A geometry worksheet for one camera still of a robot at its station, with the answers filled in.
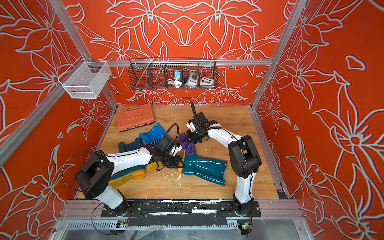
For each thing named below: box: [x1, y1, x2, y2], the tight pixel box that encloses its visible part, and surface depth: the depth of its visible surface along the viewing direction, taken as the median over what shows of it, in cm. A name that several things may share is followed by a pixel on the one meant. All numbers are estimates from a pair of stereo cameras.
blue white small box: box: [175, 71, 181, 81], surface depth 85 cm
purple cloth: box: [179, 133, 196, 156], surface depth 85 cm
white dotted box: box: [200, 77, 214, 86], surface depth 96 cm
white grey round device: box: [186, 71, 199, 86], surface depth 93 cm
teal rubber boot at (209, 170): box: [182, 151, 228, 186], surface depth 85 cm
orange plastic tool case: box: [116, 103, 156, 132], surface depth 109 cm
